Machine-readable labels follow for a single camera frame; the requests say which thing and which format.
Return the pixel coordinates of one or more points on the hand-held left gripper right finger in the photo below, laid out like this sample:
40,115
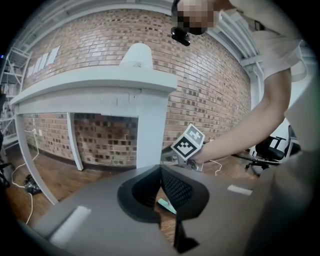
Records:
225,207

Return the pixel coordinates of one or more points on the person's face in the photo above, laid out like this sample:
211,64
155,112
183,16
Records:
197,17

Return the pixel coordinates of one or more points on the person's right forearm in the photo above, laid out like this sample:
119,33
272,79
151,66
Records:
240,130

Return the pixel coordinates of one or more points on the black head-worn camera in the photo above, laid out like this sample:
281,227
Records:
181,37

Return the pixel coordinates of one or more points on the person's beige shirt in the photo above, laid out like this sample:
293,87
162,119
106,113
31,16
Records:
275,37

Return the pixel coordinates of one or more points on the black plastic bag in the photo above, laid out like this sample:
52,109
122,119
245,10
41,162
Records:
32,185

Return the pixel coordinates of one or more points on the white wall socket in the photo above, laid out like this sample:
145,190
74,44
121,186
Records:
40,131

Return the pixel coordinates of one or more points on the white metal beam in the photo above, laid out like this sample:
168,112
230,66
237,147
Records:
240,40

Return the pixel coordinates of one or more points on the white paper sheet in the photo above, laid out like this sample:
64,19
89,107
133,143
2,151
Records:
40,63
45,59
53,55

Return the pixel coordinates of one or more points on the white table lamp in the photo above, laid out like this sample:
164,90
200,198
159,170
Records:
137,56

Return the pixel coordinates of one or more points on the white metal shelf rack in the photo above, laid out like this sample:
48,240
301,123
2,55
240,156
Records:
15,75

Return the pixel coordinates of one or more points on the teal broom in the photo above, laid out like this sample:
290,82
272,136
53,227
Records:
165,206

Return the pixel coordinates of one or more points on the black office chair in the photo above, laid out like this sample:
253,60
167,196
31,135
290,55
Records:
272,150
4,175

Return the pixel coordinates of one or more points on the white square table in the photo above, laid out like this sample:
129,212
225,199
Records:
100,85

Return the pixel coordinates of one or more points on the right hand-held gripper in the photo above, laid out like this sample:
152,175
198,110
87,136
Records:
187,145

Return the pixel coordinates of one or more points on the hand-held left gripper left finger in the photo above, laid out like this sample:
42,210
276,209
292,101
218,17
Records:
100,217

